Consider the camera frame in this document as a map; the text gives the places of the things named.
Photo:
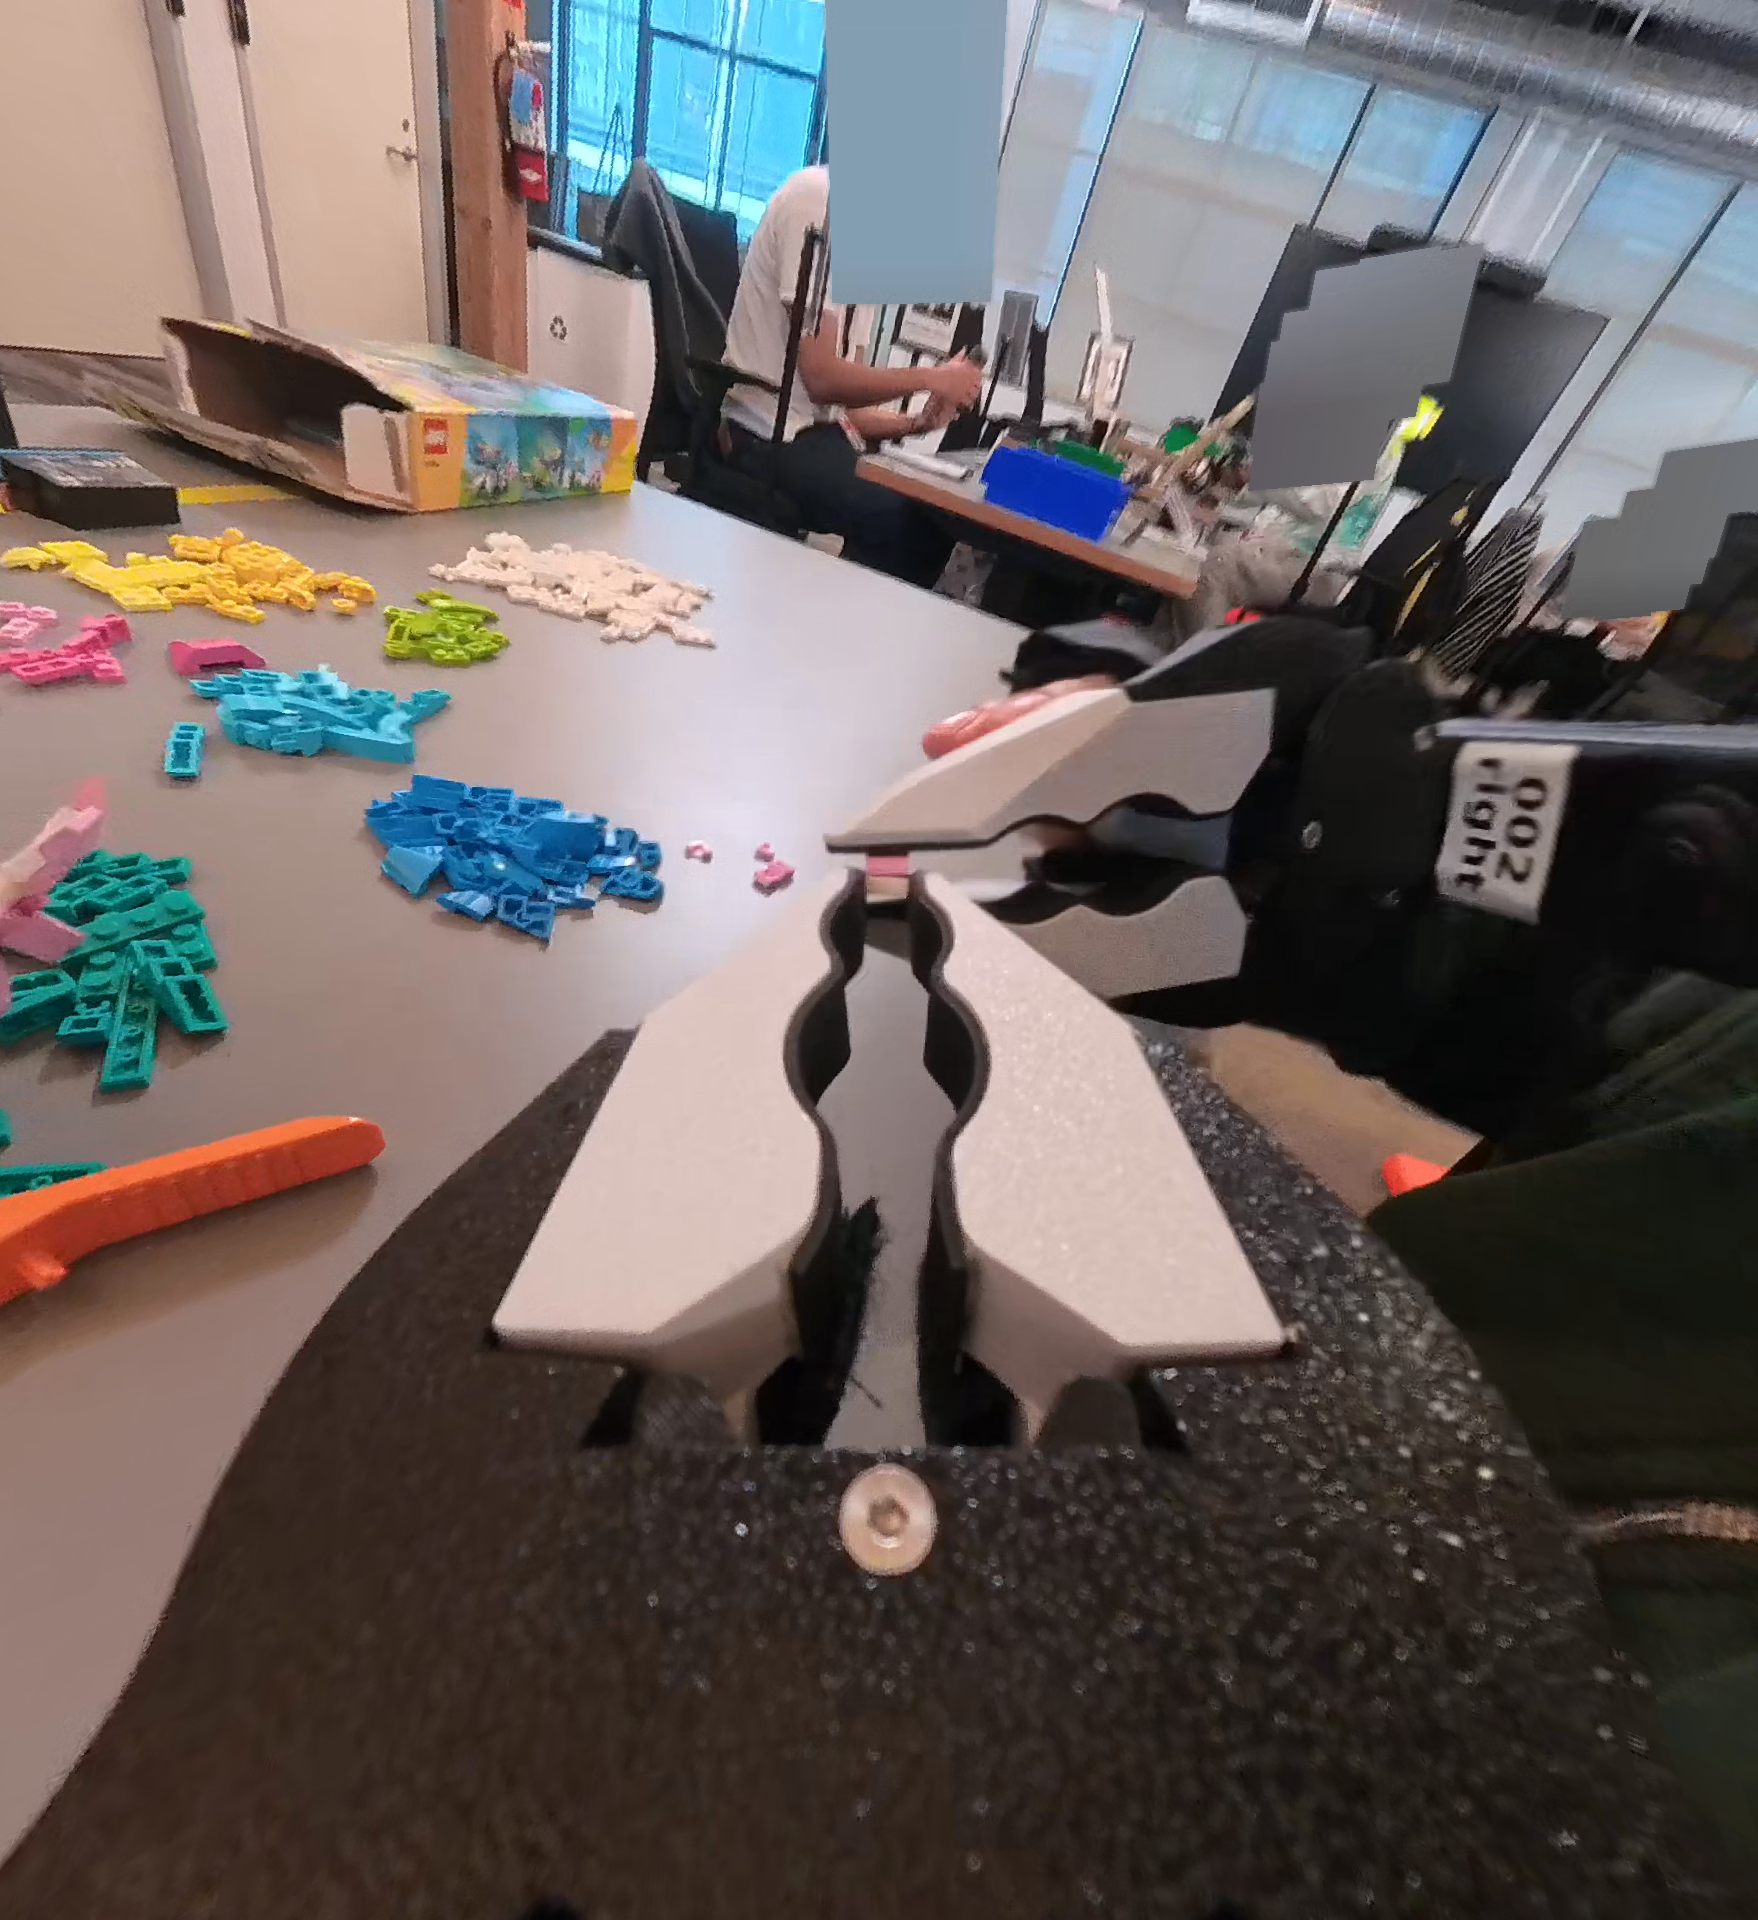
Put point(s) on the pile of white lego pieces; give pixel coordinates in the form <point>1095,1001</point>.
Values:
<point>579,586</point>

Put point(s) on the small pink lego piece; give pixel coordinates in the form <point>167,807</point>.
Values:
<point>888,869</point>

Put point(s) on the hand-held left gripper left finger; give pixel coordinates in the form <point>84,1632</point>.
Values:
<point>670,1184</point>

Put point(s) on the red fire extinguisher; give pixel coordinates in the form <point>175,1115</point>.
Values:
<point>524,120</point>

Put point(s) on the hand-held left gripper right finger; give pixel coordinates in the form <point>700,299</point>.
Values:
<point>1103,1201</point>

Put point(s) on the orange brick separator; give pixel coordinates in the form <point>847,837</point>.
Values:
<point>143,1201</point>

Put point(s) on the yellow tape strip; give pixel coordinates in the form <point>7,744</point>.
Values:
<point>234,495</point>

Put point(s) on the office chair with dark jacket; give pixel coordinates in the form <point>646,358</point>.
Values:
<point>662,285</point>

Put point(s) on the blue plastic bin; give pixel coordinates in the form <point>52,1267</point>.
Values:
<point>1051,495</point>

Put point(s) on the pile of cyan lego pieces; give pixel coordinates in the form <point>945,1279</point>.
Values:
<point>308,717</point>

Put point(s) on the magenta curved lego piece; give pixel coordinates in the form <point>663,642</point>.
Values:
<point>212,656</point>

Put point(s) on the white door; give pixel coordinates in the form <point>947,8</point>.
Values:
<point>338,150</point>

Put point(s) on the wooden post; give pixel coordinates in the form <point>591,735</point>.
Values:
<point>481,180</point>

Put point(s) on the pink lego flower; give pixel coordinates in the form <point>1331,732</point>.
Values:
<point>8,915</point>

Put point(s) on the single cyan lego plate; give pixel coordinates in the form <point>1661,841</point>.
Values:
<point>184,751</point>

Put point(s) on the black computer monitor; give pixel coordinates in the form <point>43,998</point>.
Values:
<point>1539,390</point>

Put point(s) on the wooden office desk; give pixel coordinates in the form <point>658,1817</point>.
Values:
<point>1059,547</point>

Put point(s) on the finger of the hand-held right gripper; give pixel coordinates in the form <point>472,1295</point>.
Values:
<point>1059,756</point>
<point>1164,939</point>

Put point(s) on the white recycling bin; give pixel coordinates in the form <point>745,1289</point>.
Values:
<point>587,329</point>

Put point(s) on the pile of lime lego pieces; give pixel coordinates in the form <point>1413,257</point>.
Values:
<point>435,630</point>

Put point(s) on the pile of yellow lego pieces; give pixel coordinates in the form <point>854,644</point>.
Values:
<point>204,568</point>

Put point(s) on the opened cardboard lego box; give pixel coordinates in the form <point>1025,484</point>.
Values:
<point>487,435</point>

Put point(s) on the pile of blue lego pieces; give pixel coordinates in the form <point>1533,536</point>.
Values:
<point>512,855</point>

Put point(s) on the small flat black box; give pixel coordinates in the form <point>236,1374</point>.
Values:
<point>84,488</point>

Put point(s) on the pile of pink lego pieces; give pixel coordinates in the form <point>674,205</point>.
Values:
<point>55,660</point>

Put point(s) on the pile of teal lego pieces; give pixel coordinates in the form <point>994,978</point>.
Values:
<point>129,975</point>

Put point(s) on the person's right forearm green sleeve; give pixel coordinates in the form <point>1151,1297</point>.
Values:
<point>1690,1275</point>

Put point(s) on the person's right hand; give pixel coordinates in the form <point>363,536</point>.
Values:
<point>991,723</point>

